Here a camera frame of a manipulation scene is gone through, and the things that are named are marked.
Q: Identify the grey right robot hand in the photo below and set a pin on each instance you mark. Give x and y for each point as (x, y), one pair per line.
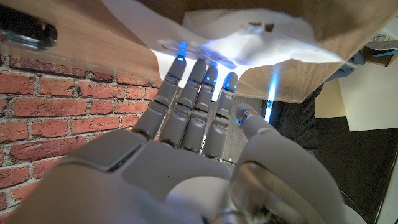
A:
(171, 174)

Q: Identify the white receipt paper strip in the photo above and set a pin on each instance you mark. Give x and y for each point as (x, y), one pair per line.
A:
(248, 46)

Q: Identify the red brick printed backdrop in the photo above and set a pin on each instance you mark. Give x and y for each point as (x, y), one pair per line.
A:
(62, 109)

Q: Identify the person in black trousers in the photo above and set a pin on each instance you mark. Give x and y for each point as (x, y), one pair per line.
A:
(298, 121)

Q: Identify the small dark metal clip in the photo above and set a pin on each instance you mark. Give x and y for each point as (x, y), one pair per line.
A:
(25, 31)

